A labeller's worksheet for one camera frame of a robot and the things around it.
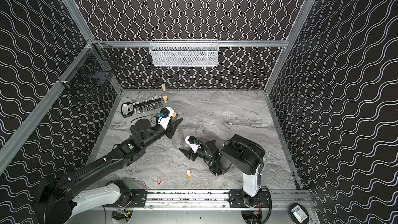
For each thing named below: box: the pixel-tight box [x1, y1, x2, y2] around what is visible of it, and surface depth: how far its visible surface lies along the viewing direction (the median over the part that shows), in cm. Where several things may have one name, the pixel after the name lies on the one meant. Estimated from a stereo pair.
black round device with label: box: [289, 202, 310, 224], surface depth 71 cm
